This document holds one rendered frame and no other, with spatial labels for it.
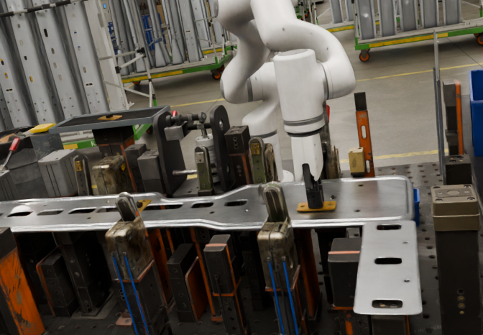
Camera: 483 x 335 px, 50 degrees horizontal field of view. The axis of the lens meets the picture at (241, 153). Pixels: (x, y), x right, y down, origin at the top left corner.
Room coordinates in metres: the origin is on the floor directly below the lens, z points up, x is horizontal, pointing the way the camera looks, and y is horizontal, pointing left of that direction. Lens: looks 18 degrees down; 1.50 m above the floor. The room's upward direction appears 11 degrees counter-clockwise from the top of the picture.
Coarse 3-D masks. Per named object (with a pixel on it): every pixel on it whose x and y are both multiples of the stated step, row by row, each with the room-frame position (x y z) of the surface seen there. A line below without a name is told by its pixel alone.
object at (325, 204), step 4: (300, 204) 1.05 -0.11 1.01; (304, 204) 1.04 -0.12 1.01; (324, 204) 1.03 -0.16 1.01; (328, 204) 1.02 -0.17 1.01; (332, 204) 1.02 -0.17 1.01; (300, 208) 1.03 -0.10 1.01; (304, 208) 1.02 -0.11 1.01; (308, 208) 1.02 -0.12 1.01; (312, 208) 1.02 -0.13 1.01; (316, 208) 1.01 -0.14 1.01; (320, 208) 1.01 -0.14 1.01; (324, 208) 1.00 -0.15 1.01; (328, 208) 1.00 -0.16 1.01; (332, 208) 1.00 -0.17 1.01
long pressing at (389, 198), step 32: (256, 192) 1.18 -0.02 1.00; (288, 192) 1.14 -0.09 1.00; (352, 192) 1.07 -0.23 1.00; (384, 192) 1.04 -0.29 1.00; (0, 224) 1.30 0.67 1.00; (32, 224) 1.25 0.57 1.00; (64, 224) 1.21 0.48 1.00; (96, 224) 1.18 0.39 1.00; (160, 224) 1.11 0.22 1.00; (192, 224) 1.08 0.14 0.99; (224, 224) 1.04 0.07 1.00; (256, 224) 1.01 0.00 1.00; (320, 224) 0.96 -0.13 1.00; (352, 224) 0.93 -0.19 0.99
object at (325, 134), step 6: (324, 102) 1.21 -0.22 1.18; (324, 108) 1.21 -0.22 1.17; (324, 114) 1.20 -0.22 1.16; (324, 120) 1.20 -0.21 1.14; (324, 126) 1.20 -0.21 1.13; (324, 132) 1.21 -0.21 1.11; (324, 138) 1.21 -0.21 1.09; (330, 144) 1.20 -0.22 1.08; (330, 150) 1.19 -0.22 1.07; (330, 156) 1.19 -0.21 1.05
